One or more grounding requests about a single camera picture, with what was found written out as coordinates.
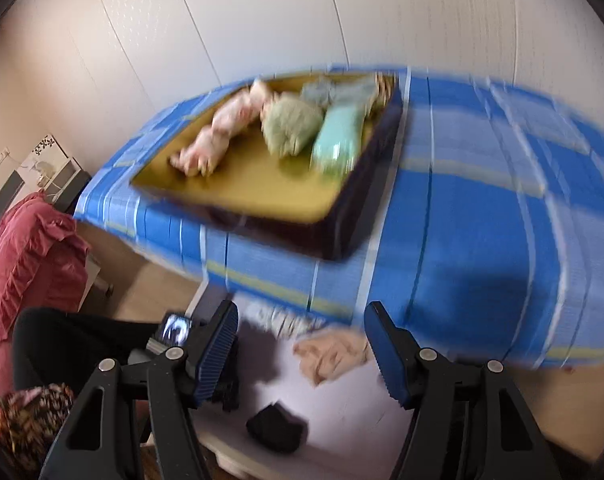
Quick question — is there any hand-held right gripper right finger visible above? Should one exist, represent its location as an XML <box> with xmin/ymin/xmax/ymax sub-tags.
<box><xmin>364</xmin><ymin>301</ymin><xmax>555</xmax><ymax>480</ymax></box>

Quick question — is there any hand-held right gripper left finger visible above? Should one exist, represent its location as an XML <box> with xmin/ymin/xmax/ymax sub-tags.
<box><xmin>39</xmin><ymin>300</ymin><xmax>240</xmax><ymax>480</ymax></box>

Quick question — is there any beige cloth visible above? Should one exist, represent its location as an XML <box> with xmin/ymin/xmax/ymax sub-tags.
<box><xmin>293</xmin><ymin>330</ymin><xmax>373</xmax><ymax>386</ymax></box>

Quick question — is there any black cloth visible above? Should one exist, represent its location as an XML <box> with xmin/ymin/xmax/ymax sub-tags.
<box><xmin>245</xmin><ymin>401</ymin><xmax>307</xmax><ymax>453</ymax></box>

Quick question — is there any yellow tray with dark rim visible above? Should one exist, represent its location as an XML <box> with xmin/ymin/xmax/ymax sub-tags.
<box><xmin>130</xmin><ymin>74</ymin><xmax>405</xmax><ymax>262</ymax></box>

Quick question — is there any pink and white cloth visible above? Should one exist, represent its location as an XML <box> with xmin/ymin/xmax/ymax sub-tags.
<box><xmin>169</xmin><ymin>77</ymin><xmax>275</xmax><ymax>177</ymax></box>

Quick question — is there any teal towel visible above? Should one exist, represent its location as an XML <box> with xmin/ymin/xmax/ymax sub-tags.
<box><xmin>309</xmin><ymin>102</ymin><xmax>368</xmax><ymax>176</ymax></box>

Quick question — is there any light green knit cloth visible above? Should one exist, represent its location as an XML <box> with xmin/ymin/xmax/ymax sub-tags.
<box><xmin>261</xmin><ymin>97</ymin><xmax>325</xmax><ymax>158</ymax></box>

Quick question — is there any grey-green cloth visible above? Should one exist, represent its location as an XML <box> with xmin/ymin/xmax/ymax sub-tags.
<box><xmin>299</xmin><ymin>77</ymin><xmax>378</xmax><ymax>111</ymax></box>

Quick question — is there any white patterned cloth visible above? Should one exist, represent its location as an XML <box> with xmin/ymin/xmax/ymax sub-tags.
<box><xmin>242</xmin><ymin>302</ymin><xmax>333</xmax><ymax>338</ymax></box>

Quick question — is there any person's black trouser leg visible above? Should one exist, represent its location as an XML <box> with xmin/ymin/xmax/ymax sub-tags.
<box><xmin>12</xmin><ymin>307</ymin><xmax>158</xmax><ymax>393</ymax></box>

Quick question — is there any blue plaid bed sheet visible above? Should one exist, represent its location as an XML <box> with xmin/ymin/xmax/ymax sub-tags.
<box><xmin>74</xmin><ymin>64</ymin><xmax>604</xmax><ymax>371</ymax></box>

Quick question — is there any pink ruffled pillow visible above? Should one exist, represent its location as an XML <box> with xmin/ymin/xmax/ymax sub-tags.
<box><xmin>0</xmin><ymin>192</ymin><xmax>90</xmax><ymax>396</ymax></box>

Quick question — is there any dark nightstand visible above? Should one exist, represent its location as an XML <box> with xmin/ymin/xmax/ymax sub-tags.
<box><xmin>47</xmin><ymin>157</ymin><xmax>93</xmax><ymax>216</ymax></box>

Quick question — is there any floral patterned cloth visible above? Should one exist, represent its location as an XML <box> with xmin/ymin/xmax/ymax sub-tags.
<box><xmin>0</xmin><ymin>384</ymin><xmax>75</xmax><ymax>476</ymax></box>

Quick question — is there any leaf print picture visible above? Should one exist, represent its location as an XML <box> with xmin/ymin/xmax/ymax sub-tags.
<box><xmin>21</xmin><ymin>134</ymin><xmax>73</xmax><ymax>183</ymax></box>

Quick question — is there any white wardrobe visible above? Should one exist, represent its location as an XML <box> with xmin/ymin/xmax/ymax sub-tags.
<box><xmin>0</xmin><ymin>0</ymin><xmax>604</xmax><ymax>161</ymax></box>

